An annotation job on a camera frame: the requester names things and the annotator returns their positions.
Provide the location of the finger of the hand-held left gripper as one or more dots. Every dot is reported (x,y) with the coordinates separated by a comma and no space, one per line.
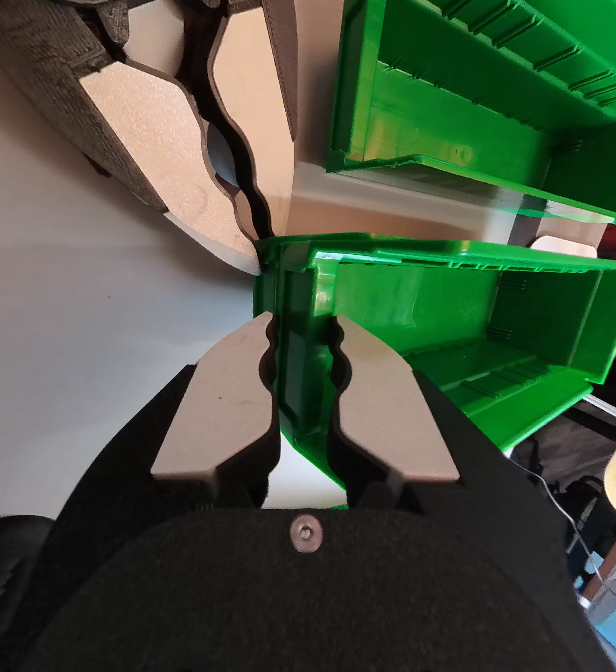
(255,105)
(155,152)

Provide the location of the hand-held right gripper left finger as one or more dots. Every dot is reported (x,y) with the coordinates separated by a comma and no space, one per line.
(218,409)

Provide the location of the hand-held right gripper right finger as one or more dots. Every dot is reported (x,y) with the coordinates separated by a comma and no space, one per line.
(392,420)

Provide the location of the green plastic bin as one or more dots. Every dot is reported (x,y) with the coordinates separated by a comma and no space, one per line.
(418,304)
(270,273)
(444,105)
(259,294)

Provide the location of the light grey desk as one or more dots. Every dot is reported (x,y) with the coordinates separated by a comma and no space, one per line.
(76,315)

